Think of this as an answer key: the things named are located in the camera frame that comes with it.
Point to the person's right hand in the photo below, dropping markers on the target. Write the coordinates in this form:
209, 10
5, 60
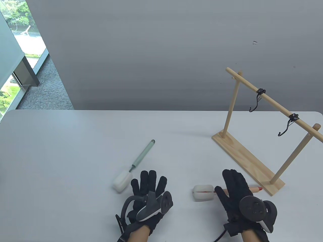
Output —
234, 191

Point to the person's left hand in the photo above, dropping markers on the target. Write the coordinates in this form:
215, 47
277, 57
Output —
149, 184

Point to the black metal s-hook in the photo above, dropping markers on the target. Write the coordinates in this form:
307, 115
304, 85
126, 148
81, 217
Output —
260, 91
294, 117

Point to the person's right forearm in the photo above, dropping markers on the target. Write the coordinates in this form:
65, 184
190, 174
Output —
249, 237

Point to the person's left forearm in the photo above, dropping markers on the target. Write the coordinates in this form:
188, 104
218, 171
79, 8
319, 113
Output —
137, 236

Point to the grey left hand controller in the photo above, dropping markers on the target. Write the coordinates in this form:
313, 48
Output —
151, 208

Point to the grey hand controller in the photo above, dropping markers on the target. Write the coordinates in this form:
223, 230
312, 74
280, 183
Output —
252, 208
151, 208

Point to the grey right hand controller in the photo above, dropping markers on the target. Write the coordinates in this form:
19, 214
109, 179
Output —
252, 208

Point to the wooden hanging rack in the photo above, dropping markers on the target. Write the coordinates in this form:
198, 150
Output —
242, 151

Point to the glass window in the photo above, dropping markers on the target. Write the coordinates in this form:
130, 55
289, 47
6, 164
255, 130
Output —
20, 15

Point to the grey window frame post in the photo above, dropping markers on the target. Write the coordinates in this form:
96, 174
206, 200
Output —
27, 73

